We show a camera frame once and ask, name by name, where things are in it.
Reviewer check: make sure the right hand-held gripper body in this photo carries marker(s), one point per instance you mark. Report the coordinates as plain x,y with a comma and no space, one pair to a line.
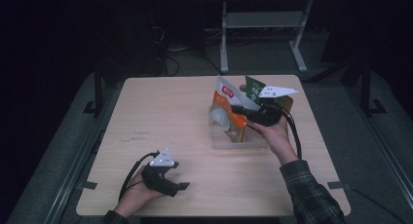
266,113

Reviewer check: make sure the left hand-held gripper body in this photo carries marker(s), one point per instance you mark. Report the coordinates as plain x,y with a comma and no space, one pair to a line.
159,177

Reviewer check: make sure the orange and white snack packet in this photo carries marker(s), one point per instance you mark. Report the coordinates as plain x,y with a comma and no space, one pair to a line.
227,104

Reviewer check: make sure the green snack packet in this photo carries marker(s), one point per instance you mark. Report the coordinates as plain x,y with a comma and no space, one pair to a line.
255,87

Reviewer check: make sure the clear plastic container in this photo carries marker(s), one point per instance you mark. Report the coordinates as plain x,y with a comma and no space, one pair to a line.
224,142

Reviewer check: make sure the person's right hand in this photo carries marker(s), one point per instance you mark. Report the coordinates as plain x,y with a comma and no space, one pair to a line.
276,136

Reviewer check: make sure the person's left hand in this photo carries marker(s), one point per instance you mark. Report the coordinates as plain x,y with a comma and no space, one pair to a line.
138,194

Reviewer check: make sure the grey tape strip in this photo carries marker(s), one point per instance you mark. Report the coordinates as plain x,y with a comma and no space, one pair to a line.
338,185
87,185

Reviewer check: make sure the black metal stand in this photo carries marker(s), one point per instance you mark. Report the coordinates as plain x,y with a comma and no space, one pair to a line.
367,91
97,94

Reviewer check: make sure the white metal table frame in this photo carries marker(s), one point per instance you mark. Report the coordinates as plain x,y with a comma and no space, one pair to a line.
263,19

